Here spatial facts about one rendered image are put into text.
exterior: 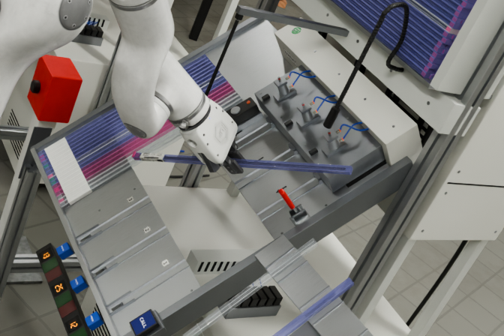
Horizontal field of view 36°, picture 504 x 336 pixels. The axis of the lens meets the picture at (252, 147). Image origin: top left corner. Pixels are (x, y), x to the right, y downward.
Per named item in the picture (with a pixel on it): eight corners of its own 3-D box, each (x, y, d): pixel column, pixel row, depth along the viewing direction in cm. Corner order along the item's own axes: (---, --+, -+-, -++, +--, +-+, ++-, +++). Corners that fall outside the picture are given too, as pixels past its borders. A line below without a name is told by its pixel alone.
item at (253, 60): (283, 254, 163) (276, 241, 160) (166, 92, 209) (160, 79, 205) (410, 172, 167) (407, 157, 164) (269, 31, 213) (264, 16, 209)
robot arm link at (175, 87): (186, 125, 141) (210, 87, 145) (143, 77, 133) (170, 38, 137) (156, 123, 147) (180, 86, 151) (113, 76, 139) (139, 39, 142)
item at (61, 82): (-29, 285, 253) (33, 82, 220) (-43, 238, 269) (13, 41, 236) (41, 283, 267) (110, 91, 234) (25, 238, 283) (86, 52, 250)
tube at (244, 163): (134, 160, 170) (132, 157, 169) (136, 154, 170) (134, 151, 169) (350, 175, 145) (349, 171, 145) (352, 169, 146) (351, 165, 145)
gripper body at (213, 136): (195, 130, 142) (227, 166, 149) (214, 88, 148) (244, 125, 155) (165, 133, 147) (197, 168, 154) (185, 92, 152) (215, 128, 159)
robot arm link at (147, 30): (118, 48, 113) (159, 151, 139) (172, -28, 120) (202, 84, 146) (68, 29, 116) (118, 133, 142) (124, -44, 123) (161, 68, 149)
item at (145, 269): (127, 346, 157) (120, 338, 155) (42, 158, 203) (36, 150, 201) (206, 295, 159) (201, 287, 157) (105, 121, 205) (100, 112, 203)
